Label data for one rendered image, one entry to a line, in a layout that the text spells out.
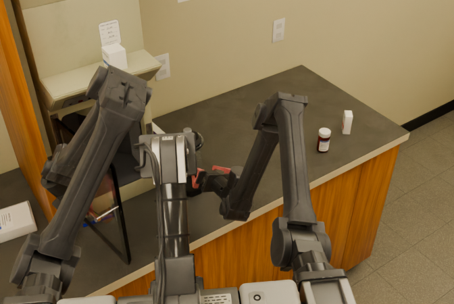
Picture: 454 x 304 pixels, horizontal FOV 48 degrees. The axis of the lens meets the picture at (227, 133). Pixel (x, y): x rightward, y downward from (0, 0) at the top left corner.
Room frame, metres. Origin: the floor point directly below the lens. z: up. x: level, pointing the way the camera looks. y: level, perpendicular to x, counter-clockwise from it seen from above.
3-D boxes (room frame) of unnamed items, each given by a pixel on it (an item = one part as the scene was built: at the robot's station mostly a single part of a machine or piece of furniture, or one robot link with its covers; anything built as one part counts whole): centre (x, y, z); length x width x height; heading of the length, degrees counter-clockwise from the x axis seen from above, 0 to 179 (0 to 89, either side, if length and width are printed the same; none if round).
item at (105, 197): (1.08, 0.40, 1.19); 0.30 x 0.01 x 0.40; 43
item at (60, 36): (1.39, 0.45, 1.33); 0.32 x 0.25 x 0.77; 124
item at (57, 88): (1.24, 0.35, 1.46); 0.32 x 0.12 x 0.10; 124
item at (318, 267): (0.58, -0.16, 1.45); 0.09 x 0.08 x 0.12; 96
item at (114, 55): (1.26, 0.32, 1.54); 0.05 x 0.05 x 0.06; 35
